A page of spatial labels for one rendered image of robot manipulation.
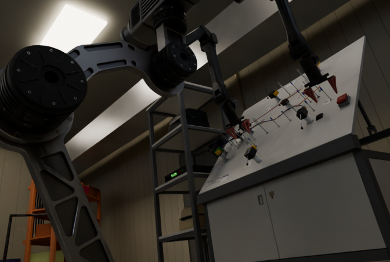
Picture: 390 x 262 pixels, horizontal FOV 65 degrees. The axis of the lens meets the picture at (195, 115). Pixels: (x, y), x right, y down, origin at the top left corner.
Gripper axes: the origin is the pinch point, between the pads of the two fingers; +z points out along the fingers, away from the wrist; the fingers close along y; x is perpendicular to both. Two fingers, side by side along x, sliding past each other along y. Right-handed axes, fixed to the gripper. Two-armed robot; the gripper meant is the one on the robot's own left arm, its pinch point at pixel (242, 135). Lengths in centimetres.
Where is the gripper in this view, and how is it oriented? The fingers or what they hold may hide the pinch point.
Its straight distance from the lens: 174.0
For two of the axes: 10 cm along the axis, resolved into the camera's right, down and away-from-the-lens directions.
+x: -5.8, 2.8, -7.7
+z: 4.8, 8.8, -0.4
